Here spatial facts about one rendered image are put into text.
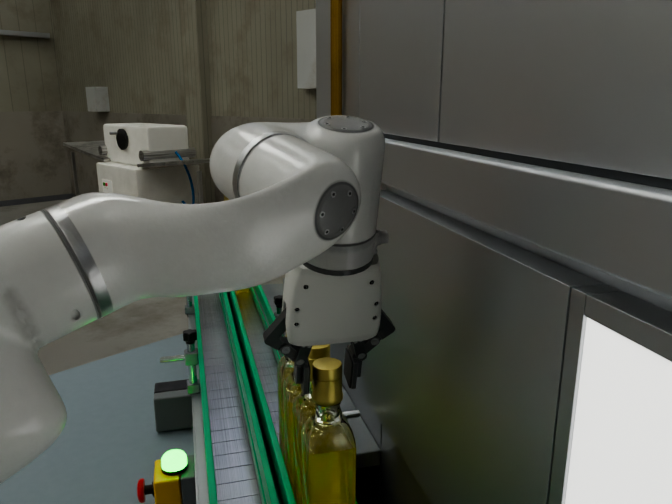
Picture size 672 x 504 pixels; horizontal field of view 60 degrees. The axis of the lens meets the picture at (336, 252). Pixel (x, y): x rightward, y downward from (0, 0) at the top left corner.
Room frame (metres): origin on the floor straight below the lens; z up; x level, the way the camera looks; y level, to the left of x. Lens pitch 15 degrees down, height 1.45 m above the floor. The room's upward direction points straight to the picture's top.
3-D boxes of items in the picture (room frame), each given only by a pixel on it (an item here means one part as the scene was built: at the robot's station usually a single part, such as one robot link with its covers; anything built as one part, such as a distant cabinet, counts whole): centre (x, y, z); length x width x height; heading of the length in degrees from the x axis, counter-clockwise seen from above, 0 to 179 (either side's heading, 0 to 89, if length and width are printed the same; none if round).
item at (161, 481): (0.88, 0.29, 0.79); 0.07 x 0.07 x 0.07; 15
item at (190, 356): (1.05, 0.31, 0.94); 0.07 x 0.04 x 0.13; 105
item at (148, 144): (5.38, 1.76, 0.62); 2.57 x 0.64 x 1.24; 45
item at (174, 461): (0.88, 0.28, 0.84); 0.04 x 0.04 x 0.03
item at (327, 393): (0.60, 0.01, 1.14); 0.04 x 0.04 x 0.04
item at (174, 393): (1.15, 0.36, 0.79); 0.08 x 0.08 x 0.08; 15
